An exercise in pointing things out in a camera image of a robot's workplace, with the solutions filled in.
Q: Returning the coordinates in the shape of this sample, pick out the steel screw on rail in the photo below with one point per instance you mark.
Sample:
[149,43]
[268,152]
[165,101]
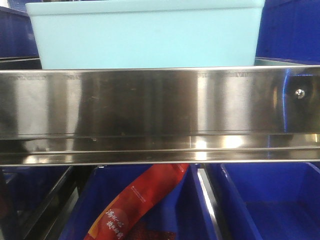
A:
[300,93]

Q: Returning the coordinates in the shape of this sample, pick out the red snack bag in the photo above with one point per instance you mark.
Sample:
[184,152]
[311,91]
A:
[135,200]

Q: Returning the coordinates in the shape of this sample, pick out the blue bin upper left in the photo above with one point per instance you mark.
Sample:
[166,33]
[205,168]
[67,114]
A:
[17,38]

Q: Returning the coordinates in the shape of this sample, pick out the stainless steel shelf rail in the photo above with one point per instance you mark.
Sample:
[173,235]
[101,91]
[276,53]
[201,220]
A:
[150,116]

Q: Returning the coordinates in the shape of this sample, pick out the light blue plastic bin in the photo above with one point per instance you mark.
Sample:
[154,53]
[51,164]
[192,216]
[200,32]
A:
[135,34]

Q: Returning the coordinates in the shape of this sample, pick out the blue bin upper right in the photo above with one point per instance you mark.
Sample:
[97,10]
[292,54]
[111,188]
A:
[290,30]

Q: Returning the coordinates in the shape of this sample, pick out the blue bin lower left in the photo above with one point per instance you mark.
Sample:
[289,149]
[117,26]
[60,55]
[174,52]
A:
[28,186]

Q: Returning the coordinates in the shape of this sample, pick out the blue bin lower right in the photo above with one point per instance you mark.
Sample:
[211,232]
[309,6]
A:
[268,201]

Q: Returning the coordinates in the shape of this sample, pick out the blue bin with snack bag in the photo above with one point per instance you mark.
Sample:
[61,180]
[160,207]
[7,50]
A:
[181,215]

